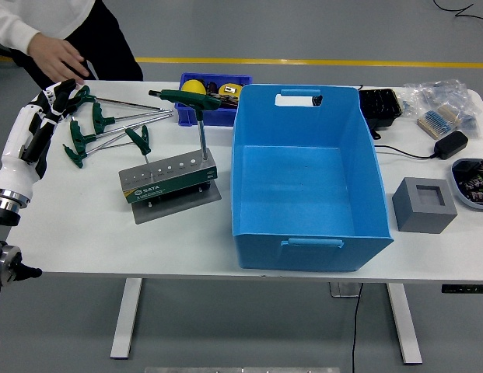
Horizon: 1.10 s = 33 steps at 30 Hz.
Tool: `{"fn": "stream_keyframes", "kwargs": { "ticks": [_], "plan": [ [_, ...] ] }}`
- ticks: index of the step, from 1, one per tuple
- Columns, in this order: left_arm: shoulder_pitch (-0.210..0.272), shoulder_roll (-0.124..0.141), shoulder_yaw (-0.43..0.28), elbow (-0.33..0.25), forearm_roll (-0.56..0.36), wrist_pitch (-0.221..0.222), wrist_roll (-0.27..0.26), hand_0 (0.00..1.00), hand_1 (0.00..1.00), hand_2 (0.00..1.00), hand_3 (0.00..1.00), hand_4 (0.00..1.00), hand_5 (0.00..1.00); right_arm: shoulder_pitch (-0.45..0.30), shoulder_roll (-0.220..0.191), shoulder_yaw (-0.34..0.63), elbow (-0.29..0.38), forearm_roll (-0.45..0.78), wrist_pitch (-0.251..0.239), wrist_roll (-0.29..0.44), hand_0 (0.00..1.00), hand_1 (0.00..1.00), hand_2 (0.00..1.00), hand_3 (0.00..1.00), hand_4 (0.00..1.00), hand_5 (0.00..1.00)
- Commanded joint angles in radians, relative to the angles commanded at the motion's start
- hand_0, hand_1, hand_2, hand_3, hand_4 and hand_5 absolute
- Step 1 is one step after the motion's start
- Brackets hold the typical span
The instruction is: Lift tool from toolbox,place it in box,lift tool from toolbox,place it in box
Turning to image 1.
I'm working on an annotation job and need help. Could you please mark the yellow ball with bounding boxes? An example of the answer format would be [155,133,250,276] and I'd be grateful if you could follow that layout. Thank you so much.
[181,78,208,96]

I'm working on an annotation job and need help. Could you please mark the person's right hand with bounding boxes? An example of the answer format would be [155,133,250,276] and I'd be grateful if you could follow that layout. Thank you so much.
[26,33,90,81]

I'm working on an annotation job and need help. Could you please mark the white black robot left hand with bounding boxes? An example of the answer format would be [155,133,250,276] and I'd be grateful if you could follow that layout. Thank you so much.
[0,78,83,203]

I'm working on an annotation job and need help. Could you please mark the thin green T-handle hex key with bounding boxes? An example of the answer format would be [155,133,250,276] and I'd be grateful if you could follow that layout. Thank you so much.
[124,127,150,168]

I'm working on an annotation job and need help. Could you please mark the black power adapter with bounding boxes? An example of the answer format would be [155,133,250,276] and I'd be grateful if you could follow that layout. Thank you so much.
[433,130,470,160]

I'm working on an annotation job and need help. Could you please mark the thin black floor cable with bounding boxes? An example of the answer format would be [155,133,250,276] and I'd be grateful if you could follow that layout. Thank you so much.
[433,0,483,24]

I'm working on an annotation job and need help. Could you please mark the large green T-handle hex key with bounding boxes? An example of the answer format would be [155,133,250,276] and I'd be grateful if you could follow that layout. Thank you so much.
[148,89,222,162]

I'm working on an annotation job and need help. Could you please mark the large blue plastic box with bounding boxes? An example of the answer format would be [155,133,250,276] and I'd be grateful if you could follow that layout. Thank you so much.
[229,83,395,272]

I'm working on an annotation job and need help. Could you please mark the black component tray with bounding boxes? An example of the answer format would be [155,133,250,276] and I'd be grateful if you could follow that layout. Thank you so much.
[358,88,404,140]

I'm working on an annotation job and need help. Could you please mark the grey bracket under table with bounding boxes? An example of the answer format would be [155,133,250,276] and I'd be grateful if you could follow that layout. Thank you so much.
[329,282,362,298]

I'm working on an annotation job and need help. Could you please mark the black adapter cord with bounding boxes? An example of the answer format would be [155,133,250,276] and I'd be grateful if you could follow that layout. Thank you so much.
[374,144,439,159]

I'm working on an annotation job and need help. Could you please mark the resistor tape bundle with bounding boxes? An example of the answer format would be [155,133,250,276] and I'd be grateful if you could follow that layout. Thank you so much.
[416,104,464,139]

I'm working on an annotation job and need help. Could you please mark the grey-blue oval tray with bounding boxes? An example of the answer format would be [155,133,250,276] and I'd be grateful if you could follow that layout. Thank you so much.
[450,158,483,212]

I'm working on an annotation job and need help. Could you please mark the clear plastic parts bags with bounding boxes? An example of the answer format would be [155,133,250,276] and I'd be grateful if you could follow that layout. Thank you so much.
[402,78,482,139]

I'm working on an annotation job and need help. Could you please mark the person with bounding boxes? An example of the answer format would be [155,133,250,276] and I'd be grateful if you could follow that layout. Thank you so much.
[0,0,144,90]

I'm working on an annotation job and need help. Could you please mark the white table leg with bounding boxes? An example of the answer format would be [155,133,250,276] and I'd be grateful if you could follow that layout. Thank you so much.
[385,282,424,365]
[110,278,143,359]

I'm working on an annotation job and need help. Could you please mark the black floor power cable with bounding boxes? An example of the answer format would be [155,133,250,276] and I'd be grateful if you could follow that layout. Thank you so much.
[350,282,365,373]

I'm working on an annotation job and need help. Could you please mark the green grey hex key stand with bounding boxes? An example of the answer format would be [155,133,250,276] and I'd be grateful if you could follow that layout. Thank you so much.
[118,148,222,225]

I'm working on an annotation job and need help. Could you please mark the black table control panel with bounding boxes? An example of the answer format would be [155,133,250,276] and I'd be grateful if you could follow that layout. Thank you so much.
[441,284,483,295]

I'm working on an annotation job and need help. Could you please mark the grey foam cube box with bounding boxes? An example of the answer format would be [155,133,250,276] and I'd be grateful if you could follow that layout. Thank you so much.
[391,176,459,235]

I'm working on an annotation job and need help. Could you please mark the small blue parts bin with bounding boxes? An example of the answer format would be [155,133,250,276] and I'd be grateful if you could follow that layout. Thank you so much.
[177,72,253,127]

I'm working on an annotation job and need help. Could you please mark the electronic components pile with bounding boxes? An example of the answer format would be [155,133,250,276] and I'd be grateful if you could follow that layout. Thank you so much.
[457,159,483,205]

